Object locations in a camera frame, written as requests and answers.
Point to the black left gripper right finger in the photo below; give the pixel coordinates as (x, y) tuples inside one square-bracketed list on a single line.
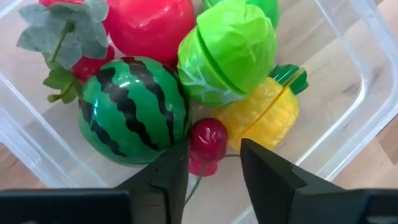
[(280, 199)]

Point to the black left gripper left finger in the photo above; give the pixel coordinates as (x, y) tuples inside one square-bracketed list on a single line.
[(155, 199)]

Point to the clear plastic tupperware container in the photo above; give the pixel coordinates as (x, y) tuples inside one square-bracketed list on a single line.
[(326, 93)]

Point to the red toy tomato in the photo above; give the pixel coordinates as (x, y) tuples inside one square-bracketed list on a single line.
[(149, 28)]

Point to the light green toy cabbage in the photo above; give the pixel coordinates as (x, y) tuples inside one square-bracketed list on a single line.
[(230, 53)]

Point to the red toy strawberry with leaves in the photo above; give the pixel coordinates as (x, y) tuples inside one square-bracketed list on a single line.
[(90, 65), (77, 37)]

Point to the striped toy watermelon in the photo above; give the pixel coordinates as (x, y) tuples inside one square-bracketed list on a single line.
[(133, 109)]

